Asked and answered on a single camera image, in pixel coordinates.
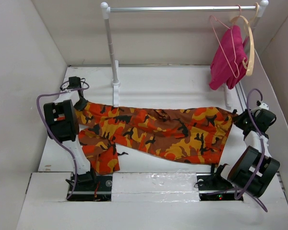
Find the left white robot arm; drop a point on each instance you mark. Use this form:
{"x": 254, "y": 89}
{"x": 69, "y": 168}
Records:
{"x": 60, "y": 120}

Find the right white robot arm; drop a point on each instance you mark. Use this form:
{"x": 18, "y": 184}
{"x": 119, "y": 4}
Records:
{"x": 255, "y": 168}

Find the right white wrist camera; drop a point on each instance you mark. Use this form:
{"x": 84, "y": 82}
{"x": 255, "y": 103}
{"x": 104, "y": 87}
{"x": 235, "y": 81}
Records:
{"x": 262, "y": 105}

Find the magenta hanging garment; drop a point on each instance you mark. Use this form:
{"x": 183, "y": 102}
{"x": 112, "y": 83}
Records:
{"x": 231, "y": 82}

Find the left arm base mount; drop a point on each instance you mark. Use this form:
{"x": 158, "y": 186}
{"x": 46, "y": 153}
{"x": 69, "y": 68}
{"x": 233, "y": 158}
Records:
{"x": 96, "y": 188}

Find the white and silver clothes rack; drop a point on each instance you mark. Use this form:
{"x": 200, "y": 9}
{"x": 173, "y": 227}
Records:
{"x": 152, "y": 36}

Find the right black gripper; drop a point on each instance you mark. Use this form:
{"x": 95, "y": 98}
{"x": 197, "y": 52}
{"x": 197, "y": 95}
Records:
{"x": 237, "y": 119}

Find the aluminium side rail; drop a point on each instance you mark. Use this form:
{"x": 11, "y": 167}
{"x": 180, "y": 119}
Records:
{"x": 241, "y": 95}

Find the orange camouflage trousers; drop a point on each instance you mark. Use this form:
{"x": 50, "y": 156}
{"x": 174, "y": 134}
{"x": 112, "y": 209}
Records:
{"x": 194, "y": 135}

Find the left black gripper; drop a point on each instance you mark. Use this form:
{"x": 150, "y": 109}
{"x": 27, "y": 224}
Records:
{"x": 81, "y": 107}

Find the beige plastic hanger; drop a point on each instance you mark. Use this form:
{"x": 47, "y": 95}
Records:
{"x": 249, "y": 38}

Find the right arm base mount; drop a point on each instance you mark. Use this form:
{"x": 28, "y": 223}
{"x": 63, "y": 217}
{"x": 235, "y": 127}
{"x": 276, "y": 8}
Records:
{"x": 213, "y": 188}

